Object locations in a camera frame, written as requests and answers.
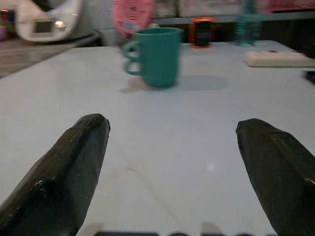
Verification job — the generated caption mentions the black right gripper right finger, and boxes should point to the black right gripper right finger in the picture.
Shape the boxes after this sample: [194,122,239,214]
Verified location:
[235,118,315,236]

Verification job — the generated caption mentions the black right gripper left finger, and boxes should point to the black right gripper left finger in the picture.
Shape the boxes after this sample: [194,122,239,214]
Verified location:
[0,113,111,236]

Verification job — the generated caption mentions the dark flat object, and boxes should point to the dark flat object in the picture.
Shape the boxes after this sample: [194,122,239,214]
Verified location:
[304,70,315,86]

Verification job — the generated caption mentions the white power strip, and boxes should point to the white power strip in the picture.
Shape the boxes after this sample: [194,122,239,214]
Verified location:
[245,50,315,68]

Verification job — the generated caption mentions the teal plastic rack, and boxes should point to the teal plastic rack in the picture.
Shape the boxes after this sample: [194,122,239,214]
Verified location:
[235,0,263,47]

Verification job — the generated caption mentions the green plastic mug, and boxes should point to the green plastic mug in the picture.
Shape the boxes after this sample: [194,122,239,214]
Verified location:
[122,27,185,88]

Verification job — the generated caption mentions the orange and black device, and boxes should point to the orange and black device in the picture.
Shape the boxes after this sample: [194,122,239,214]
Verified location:
[189,16,215,49]

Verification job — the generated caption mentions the colourful small box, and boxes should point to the colourful small box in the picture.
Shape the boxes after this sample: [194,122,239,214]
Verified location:
[0,9,16,42]

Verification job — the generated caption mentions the white rice cooker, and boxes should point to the white rice cooker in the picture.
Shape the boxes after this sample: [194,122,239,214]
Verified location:
[14,0,100,45]

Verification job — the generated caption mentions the pink round fan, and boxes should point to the pink round fan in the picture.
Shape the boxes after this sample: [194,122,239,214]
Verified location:
[112,0,155,38]

